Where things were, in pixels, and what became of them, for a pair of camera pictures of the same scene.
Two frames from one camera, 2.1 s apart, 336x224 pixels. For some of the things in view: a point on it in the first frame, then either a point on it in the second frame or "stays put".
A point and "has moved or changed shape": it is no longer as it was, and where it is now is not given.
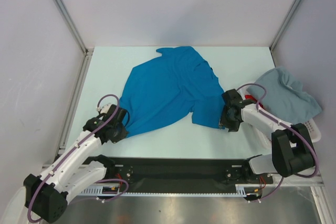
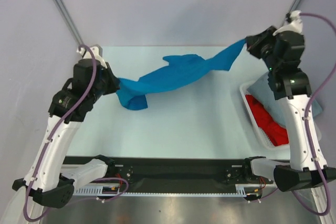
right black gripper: [233, 127] -> [253, 42]
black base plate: [184, 174] stays put
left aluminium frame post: [87, 52] stays put
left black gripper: [122, 135] -> [114, 81]
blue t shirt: [163, 91] has moved or changed shape
